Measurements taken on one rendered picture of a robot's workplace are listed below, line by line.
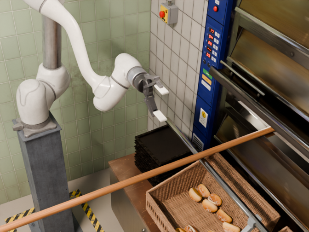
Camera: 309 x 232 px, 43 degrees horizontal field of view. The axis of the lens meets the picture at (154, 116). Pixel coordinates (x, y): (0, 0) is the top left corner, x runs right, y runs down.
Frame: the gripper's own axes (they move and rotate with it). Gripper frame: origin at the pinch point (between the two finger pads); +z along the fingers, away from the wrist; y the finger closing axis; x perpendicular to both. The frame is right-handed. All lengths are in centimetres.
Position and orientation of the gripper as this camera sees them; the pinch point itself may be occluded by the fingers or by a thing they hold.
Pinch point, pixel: (163, 106)
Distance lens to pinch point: 160.1
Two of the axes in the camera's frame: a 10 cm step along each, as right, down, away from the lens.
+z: 4.7, 5.5, -6.9
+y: -0.3, 7.9, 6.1
